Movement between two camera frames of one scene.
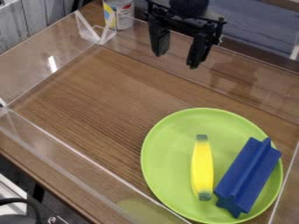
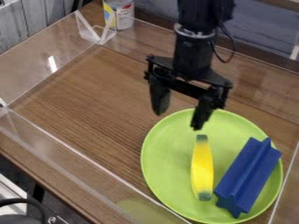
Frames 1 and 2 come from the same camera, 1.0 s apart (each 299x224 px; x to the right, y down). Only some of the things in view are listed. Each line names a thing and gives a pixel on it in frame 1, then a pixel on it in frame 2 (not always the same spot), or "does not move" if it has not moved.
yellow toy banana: x=202 y=167 does not move
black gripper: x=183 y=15 → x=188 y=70
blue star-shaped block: x=247 y=176 does not move
